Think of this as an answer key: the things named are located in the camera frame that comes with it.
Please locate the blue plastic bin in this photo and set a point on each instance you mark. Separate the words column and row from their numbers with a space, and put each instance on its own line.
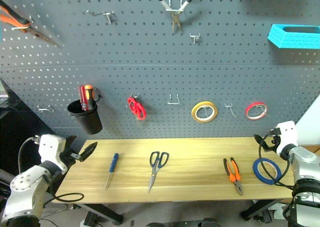
column 290, row 40

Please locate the blue tape roll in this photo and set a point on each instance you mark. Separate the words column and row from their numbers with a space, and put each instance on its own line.
column 257, row 172

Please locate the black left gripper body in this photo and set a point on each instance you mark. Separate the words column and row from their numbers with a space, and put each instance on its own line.
column 68, row 155

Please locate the orange black combination pliers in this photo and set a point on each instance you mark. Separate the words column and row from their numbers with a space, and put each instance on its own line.
column 234, row 173

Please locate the black table leg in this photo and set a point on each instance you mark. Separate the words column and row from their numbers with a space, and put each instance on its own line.
column 102, row 210
column 262, row 208

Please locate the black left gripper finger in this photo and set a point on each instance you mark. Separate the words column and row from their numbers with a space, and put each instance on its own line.
column 71, row 141
column 88, row 150

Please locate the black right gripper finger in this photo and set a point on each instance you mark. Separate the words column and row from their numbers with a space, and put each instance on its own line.
column 267, row 149
column 259, row 138

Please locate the red tape roll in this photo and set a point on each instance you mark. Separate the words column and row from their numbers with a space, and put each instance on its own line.
column 248, row 109

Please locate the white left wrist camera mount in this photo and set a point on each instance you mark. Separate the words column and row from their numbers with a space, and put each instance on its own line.
column 50, row 147

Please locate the black cabinet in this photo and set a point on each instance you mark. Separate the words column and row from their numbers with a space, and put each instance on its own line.
column 20, row 127

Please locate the grey metal pegboard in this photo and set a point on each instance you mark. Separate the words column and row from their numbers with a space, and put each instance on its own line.
column 150, row 69

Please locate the black plastic cup holder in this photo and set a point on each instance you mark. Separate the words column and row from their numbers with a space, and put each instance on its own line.
column 88, row 123

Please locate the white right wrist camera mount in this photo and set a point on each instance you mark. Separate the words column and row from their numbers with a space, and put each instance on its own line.
column 287, row 137

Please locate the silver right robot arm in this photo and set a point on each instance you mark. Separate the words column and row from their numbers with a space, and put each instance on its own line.
column 305, row 174

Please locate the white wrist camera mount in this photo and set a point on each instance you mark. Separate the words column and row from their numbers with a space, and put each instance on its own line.
column 287, row 137
column 50, row 147

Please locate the yellow tape roll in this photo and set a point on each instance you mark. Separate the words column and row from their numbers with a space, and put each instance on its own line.
column 194, row 113

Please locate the orange black needle-nose pliers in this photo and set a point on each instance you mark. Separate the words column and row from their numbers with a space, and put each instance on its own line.
column 15, row 18

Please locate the silver pegboard hook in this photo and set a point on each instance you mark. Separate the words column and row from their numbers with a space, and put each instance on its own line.
column 136, row 96
column 205, row 111
column 194, row 38
column 229, row 108
column 172, row 10
column 108, row 14
column 27, row 26
column 46, row 109
column 264, row 109
column 173, row 102

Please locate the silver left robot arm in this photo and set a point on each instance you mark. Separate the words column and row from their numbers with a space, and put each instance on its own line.
column 23, row 194

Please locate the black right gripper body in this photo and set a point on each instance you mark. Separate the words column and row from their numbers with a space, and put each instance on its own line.
column 275, row 139

